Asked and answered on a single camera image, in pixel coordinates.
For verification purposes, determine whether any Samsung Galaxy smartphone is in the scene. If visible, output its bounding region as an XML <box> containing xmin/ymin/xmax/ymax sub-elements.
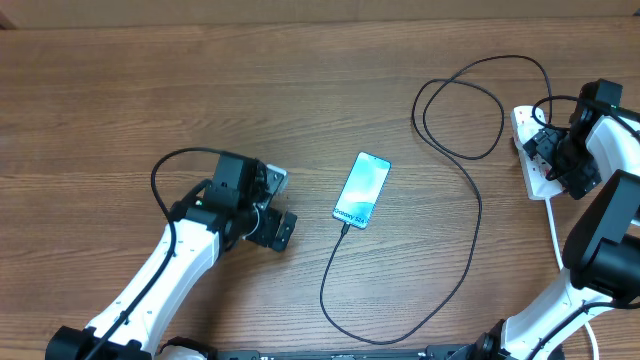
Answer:
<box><xmin>332</xmin><ymin>152</ymin><xmax>391</xmax><ymax>229</ymax></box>

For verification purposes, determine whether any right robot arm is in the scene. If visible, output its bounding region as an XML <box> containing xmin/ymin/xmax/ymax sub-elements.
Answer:
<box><xmin>451</xmin><ymin>79</ymin><xmax>639</xmax><ymax>359</ymax></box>

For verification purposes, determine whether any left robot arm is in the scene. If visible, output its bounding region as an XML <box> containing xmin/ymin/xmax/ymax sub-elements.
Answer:
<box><xmin>45</xmin><ymin>151</ymin><xmax>297</xmax><ymax>360</ymax></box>

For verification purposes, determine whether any white power strip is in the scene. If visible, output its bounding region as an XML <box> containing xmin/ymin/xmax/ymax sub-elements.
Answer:
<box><xmin>510</xmin><ymin>105</ymin><xmax>563</xmax><ymax>200</ymax></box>

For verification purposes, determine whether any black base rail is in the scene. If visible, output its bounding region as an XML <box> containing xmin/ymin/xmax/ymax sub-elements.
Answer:
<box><xmin>215</xmin><ymin>344</ymin><xmax>474</xmax><ymax>360</ymax></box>

